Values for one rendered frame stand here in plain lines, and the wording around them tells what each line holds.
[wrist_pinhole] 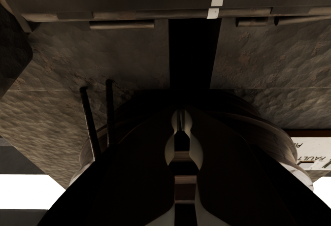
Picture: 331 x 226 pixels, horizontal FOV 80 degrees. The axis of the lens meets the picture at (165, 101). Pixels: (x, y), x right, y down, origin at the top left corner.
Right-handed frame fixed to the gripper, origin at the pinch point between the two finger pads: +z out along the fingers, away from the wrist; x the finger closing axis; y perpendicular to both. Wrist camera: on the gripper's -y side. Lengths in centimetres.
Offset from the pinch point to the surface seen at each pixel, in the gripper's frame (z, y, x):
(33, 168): 491, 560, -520
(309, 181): 11.0, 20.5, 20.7
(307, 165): 30, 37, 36
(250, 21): 12.1, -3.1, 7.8
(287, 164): 9.2, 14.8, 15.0
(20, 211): 356, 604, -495
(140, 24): 12.1, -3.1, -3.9
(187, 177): 7.5, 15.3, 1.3
